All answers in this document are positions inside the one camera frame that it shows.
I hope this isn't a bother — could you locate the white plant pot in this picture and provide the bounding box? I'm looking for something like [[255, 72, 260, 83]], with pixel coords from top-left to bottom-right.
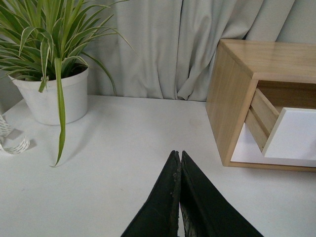
[[9, 66, 89, 125]]

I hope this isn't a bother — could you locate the white paper tape strip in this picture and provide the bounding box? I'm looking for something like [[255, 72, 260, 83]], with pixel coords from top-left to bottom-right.
[[0, 116, 30, 155]]

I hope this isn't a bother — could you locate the green spider plant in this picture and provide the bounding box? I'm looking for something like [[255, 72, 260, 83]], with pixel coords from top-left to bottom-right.
[[0, 0, 135, 168]]

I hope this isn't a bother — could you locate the white drawer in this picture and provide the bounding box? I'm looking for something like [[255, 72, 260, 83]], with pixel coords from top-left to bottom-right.
[[245, 88, 316, 160], [231, 123, 316, 167]]

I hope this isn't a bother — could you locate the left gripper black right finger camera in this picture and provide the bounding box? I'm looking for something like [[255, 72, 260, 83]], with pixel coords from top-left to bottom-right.
[[180, 151, 262, 237]]

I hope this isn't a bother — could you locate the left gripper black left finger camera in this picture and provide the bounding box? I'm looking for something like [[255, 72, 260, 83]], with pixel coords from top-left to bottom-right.
[[122, 151, 181, 237]]

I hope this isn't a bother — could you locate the wooden drawer cabinet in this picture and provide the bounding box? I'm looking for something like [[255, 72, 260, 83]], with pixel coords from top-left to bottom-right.
[[206, 39, 316, 172]]

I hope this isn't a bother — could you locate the grey curtain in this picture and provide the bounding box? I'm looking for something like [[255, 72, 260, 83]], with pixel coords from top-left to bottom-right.
[[0, 0, 316, 110]]

